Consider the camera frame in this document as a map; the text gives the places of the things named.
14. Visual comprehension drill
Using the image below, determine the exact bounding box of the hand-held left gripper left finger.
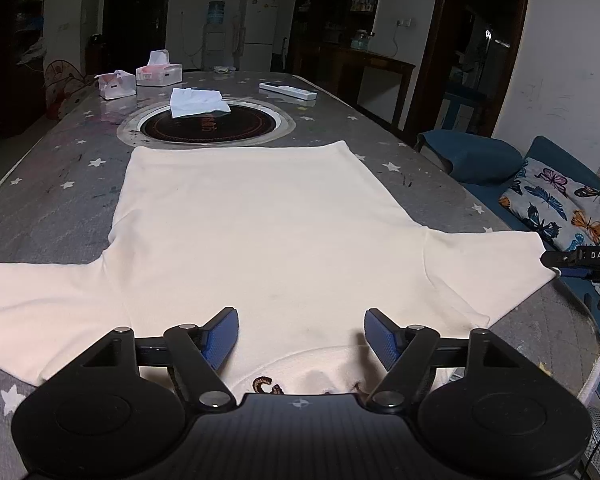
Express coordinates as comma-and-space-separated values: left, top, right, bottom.
82, 306, 241, 411

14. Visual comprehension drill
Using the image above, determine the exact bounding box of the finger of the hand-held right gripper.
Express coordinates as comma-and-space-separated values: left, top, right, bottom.
540, 246, 600, 267
560, 267, 600, 286

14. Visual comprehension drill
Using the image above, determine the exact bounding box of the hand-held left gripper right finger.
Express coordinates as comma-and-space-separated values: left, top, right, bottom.
362, 308, 523, 411

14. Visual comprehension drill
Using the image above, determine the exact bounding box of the cream shirt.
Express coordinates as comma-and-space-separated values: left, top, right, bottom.
0, 141, 561, 396

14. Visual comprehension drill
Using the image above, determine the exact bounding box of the butterfly print pillow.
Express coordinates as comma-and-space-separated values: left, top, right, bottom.
498, 157, 600, 253

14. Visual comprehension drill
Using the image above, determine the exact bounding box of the blue sofa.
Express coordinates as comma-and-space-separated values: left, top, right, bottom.
415, 129, 600, 480

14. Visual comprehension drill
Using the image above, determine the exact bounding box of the small blue cabinet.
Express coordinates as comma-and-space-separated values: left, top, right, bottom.
442, 85, 486, 131

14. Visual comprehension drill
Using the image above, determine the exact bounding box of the round black induction cooktop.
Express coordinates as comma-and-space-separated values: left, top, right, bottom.
117, 99, 297, 148

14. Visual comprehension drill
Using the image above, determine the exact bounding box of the grey star-print tablecloth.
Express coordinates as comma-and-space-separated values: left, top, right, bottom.
0, 71, 600, 461

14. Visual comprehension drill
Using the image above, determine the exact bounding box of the white crumpled cloth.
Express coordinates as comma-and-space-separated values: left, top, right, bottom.
170, 87, 232, 120

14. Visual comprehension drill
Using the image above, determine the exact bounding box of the white power strip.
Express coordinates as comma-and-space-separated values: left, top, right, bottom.
259, 81, 318, 102

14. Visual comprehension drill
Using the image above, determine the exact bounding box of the large white tissue box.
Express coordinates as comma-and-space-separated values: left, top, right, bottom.
136, 50, 183, 86

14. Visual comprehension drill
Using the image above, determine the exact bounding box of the small white tissue box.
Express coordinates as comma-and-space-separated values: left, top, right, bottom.
96, 70, 137, 100

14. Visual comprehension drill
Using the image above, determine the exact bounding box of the wooden side table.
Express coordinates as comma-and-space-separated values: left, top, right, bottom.
295, 42, 416, 128

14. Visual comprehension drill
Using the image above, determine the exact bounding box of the white water dispenser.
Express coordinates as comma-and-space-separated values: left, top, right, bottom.
202, 22, 228, 72

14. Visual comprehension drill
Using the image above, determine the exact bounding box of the dotted play tent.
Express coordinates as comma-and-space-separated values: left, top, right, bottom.
44, 59, 101, 121

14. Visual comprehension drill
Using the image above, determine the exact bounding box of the white refrigerator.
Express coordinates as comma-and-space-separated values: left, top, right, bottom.
241, 0, 279, 73

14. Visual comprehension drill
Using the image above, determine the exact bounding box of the wooden shelf cabinet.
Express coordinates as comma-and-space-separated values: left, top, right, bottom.
0, 0, 48, 138
287, 0, 386, 61

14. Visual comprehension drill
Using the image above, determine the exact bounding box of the dark wooden door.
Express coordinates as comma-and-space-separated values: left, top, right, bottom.
102, 0, 173, 73

